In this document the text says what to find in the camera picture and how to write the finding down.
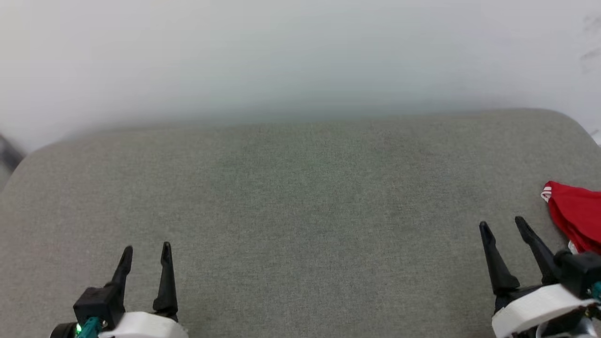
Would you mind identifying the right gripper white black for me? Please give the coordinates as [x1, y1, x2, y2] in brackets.
[479, 216, 598, 338]

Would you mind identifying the grey metal pole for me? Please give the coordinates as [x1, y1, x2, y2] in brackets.
[0, 134, 24, 172]

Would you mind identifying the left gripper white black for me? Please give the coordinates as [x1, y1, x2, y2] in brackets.
[99, 242, 188, 338]

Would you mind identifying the red white garment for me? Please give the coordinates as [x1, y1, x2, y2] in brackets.
[541, 181, 601, 256]

